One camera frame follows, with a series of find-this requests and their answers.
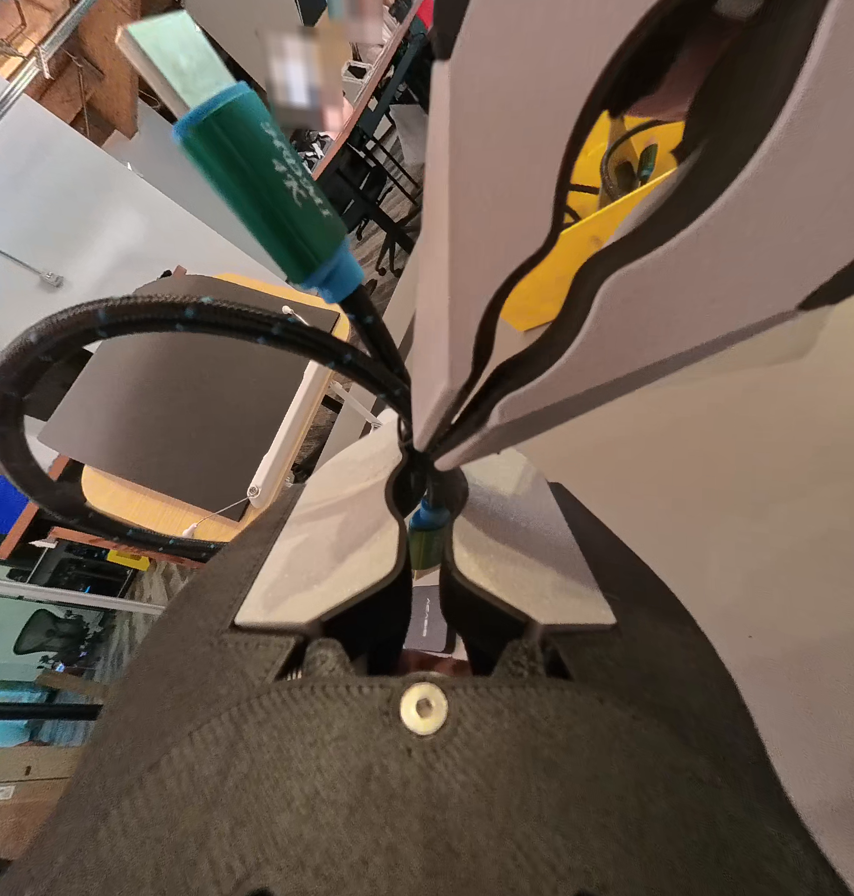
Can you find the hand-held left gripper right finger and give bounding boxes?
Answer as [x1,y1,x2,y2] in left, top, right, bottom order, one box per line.
[441,448,618,642]

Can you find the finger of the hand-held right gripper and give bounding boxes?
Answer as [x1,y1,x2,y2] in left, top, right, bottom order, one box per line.
[427,0,854,471]
[404,0,711,457]

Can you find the yellow plastic bin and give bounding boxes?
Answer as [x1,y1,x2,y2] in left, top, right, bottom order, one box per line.
[503,104,718,334]

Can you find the black office chair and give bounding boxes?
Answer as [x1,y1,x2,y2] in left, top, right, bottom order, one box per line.
[5,607,95,662]

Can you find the green plug braided hdmi cable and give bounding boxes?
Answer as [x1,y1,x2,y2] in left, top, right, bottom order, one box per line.
[0,12,464,576]

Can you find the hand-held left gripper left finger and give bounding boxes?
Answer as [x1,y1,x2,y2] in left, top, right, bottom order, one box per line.
[233,434,408,634]

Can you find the grey panel with wooden rim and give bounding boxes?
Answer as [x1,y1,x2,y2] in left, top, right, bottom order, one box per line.
[33,272,354,550]

